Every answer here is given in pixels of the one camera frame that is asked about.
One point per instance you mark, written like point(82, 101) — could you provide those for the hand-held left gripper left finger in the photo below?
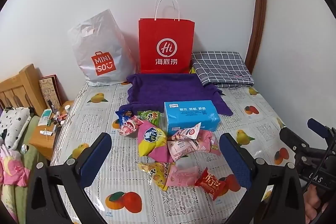
point(95, 158)

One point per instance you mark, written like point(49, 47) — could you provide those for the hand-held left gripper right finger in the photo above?
point(236, 161)

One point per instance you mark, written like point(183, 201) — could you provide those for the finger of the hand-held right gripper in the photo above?
point(317, 125)
point(291, 138)

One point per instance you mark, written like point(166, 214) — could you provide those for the pink patterned snack packet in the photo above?
point(206, 140)

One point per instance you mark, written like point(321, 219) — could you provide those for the white red lychee candy packet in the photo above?
point(128, 127)

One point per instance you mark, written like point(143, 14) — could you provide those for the blue cookie packet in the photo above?
point(125, 115)

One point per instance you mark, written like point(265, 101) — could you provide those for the plain pink snack packet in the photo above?
point(183, 176)

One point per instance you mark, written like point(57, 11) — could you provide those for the pink yellow snack packet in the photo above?
point(152, 140)

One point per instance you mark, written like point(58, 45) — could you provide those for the green triangular snack packet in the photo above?
point(151, 117)

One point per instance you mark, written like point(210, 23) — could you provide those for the person's right hand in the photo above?
point(312, 200)

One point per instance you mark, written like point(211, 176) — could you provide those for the small red snack packet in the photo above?
point(211, 183)

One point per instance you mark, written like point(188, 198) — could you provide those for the white tube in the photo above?
point(47, 132)

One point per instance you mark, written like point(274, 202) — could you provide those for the wooden nightstand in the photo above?
point(42, 142)

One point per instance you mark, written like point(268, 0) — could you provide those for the pale pink printed packet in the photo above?
point(181, 149)

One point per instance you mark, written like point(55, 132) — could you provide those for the small white bottle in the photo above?
point(67, 108)

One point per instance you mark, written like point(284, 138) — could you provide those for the yellow triangular snack packet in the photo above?
point(156, 174)

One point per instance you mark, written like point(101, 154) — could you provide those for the blue tissue pack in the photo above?
point(191, 116)

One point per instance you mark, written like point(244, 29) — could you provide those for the teal white box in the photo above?
point(46, 117)

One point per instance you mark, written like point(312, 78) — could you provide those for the dark bottle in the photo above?
point(52, 107)

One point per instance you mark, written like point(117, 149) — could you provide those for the green bedsheet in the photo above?
point(26, 134)

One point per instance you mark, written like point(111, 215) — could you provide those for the brown patterned book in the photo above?
point(48, 90)

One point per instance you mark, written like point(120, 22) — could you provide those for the pink star cloth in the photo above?
point(13, 169)

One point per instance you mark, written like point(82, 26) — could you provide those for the white pillow black flowers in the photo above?
point(13, 124)

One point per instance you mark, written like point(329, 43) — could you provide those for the grey checked cloth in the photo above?
point(220, 66)

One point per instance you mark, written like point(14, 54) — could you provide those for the purple towel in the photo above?
point(168, 90)

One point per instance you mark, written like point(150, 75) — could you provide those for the wooden headboard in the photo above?
point(23, 82)

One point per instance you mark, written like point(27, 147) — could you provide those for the white plastic shopping bag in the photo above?
point(105, 37)

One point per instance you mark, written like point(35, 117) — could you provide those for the red paper bag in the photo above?
point(168, 29)

